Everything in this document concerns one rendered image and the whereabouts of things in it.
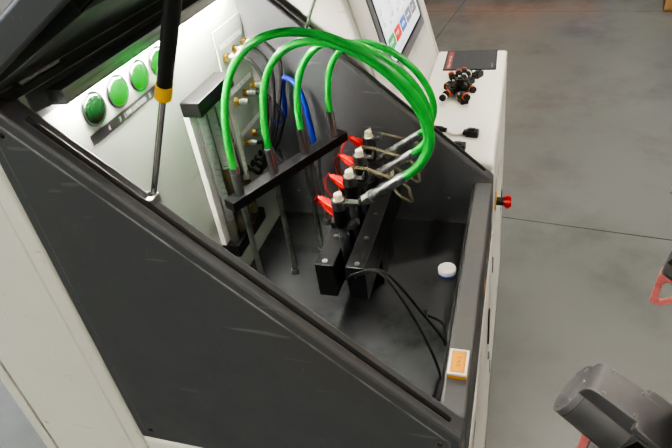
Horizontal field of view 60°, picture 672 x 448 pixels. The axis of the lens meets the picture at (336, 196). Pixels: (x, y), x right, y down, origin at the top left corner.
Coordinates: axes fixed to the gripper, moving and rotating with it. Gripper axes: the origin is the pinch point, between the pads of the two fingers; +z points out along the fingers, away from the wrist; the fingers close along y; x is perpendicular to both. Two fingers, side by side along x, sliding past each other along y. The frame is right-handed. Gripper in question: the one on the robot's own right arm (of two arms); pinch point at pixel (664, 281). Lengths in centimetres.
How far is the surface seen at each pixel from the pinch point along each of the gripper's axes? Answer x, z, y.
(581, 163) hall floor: -17, 120, -188
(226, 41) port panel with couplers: -91, 9, 8
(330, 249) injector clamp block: -48, 26, 19
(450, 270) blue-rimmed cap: -28.1, 31.3, 0.1
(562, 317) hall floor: 11, 106, -80
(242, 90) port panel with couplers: -87, 20, 6
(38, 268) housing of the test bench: -72, 14, 63
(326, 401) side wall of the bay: -29, 15, 48
